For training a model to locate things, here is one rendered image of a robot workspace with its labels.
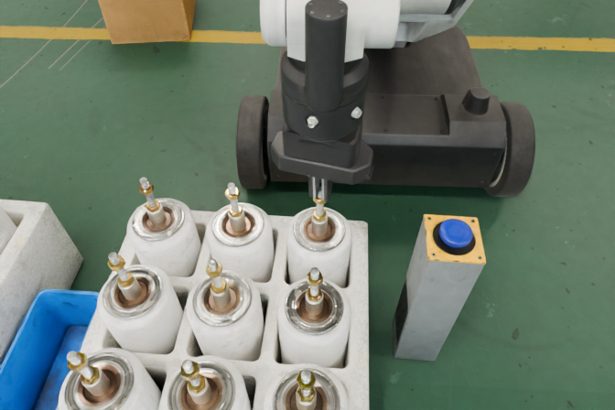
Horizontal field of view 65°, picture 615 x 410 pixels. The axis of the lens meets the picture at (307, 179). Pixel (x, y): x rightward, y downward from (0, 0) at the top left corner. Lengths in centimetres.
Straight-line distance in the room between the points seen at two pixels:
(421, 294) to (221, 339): 27
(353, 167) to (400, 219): 50
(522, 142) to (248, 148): 53
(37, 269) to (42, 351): 13
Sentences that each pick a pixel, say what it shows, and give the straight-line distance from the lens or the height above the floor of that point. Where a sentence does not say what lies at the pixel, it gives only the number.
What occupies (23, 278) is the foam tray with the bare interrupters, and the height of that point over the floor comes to 14.
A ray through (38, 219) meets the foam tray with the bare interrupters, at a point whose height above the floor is 18.
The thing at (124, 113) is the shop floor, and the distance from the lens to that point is 135.
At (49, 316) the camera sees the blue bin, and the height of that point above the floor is 7.
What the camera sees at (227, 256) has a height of 24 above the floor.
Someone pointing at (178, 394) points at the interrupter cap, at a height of 25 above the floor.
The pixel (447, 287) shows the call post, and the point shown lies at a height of 25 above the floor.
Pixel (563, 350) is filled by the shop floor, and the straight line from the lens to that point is 99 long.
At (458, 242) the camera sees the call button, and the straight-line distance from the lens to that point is 62.
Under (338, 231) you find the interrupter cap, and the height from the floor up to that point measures 25.
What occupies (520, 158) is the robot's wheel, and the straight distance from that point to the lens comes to 101.
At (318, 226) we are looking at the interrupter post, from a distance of 67.
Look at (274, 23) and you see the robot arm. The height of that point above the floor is 60.
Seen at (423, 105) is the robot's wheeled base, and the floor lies 19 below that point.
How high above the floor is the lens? 82
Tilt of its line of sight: 48 degrees down
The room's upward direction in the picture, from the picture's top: straight up
